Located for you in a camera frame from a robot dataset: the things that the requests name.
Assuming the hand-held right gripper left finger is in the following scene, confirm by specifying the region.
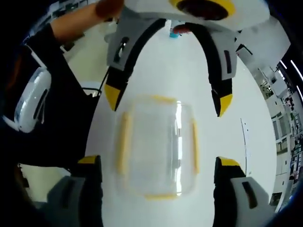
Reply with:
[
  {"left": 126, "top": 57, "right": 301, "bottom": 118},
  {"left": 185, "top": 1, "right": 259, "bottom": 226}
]
[{"left": 46, "top": 155, "right": 104, "bottom": 227}]

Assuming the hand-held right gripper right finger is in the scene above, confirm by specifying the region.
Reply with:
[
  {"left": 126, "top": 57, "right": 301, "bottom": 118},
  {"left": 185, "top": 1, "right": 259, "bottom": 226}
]
[{"left": 213, "top": 156, "right": 271, "bottom": 227}]

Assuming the clear lid with yellow latches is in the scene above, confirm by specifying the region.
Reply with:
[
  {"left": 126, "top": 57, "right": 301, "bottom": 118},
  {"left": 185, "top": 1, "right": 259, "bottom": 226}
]
[{"left": 114, "top": 94, "right": 199, "bottom": 201}]

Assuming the person's left hand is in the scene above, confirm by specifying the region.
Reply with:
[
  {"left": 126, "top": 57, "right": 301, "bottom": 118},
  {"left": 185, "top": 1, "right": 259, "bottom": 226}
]
[{"left": 94, "top": 0, "right": 125, "bottom": 19}]

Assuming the blue labelled bottle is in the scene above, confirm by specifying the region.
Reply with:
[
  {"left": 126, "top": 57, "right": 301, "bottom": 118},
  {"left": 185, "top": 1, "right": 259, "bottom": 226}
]
[{"left": 169, "top": 22, "right": 187, "bottom": 40}]

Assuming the person's dark clothing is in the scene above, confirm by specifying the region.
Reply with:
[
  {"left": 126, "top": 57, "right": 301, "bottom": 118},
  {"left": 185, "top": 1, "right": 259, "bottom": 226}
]
[{"left": 0, "top": 22, "right": 111, "bottom": 168}]

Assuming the row of white cabinets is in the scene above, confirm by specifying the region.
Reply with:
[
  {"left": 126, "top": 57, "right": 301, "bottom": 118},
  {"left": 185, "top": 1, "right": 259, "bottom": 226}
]
[{"left": 258, "top": 59, "right": 303, "bottom": 209}]

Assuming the white worn device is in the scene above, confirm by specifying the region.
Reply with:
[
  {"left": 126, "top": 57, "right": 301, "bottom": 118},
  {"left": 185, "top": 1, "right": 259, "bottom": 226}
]
[{"left": 1, "top": 44, "right": 52, "bottom": 133}]

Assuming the black cable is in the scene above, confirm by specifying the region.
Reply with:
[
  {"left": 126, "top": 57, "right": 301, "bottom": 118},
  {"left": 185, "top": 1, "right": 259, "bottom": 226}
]
[{"left": 81, "top": 70, "right": 112, "bottom": 98}]

